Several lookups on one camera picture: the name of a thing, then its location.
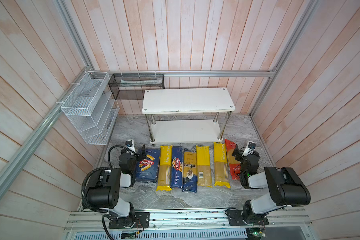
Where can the aluminium frame back bar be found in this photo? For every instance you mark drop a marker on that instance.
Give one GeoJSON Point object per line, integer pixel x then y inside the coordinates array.
{"type": "Point", "coordinates": [220, 73]}

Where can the dark blue spaghetti bag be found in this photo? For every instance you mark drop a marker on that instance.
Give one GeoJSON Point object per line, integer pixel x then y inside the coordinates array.
{"type": "Point", "coordinates": [190, 178]}

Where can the yellow spaghetti bag with barcode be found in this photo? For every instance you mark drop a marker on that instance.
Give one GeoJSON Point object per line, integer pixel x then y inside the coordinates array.
{"type": "Point", "coordinates": [204, 167]}

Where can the black mesh basket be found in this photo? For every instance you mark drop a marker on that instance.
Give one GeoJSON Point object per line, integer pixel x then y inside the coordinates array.
{"type": "Point", "coordinates": [132, 87]}

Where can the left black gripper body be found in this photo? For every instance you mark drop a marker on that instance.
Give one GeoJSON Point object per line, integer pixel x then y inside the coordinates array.
{"type": "Point", "coordinates": [139, 153]}

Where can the red spaghetti bag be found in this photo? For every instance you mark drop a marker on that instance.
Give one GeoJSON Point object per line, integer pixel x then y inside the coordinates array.
{"type": "Point", "coordinates": [234, 165]}

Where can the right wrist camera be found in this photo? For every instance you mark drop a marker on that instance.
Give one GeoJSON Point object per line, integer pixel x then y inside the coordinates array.
{"type": "Point", "coordinates": [250, 148]}

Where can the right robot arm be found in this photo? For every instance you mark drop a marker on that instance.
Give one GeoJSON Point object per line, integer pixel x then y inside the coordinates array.
{"type": "Point", "coordinates": [285, 188]}

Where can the yellow Pastatime spaghetti bag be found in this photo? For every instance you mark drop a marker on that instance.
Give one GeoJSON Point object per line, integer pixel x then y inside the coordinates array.
{"type": "Point", "coordinates": [165, 167]}

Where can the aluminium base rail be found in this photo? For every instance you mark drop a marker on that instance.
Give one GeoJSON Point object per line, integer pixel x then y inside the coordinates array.
{"type": "Point", "coordinates": [193, 224]}

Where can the aluminium frame bar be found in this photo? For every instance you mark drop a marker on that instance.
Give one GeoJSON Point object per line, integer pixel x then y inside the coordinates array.
{"type": "Point", "coordinates": [220, 73]}
{"type": "Point", "coordinates": [24, 153]}

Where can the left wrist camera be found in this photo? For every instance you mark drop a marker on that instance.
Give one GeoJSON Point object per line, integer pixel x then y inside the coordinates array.
{"type": "Point", "coordinates": [130, 145]}

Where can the white wire mesh rack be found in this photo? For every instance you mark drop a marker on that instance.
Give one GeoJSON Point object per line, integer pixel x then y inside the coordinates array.
{"type": "Point", "coordinates": [91, 108]}

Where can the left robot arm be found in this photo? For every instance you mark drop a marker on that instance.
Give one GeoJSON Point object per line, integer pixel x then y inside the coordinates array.
{"type": "Point", "coordinates": [100, 189]}

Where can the blue Barilla pasta box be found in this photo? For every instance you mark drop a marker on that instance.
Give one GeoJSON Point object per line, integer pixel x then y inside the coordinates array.
{"type": "Point", "coordinates": [147, 171]}

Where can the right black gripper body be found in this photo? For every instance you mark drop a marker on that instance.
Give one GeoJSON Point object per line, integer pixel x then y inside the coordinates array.
{"type": "Point", "coordinates": [238, 153]}

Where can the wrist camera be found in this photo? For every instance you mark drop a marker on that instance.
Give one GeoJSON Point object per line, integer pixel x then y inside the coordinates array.
{"type": "Point", "coordinates": [130, 145]}
{"type": "Point", "coordinates": [250, 148]}

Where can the aluminium frame left bar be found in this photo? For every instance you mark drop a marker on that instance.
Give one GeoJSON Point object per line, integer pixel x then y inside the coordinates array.
{"type": "Point", "coordinates": [24, 153]}

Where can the white two-tier shelf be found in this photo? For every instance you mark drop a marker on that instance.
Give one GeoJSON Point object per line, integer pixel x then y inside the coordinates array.
{"type": "Point", "coordinates": [185, 102]}

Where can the blue Barilla spaghetti box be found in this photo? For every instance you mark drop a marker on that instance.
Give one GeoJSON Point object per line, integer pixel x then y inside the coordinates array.
{"type": "Point", "coordinates": [177, 167]}

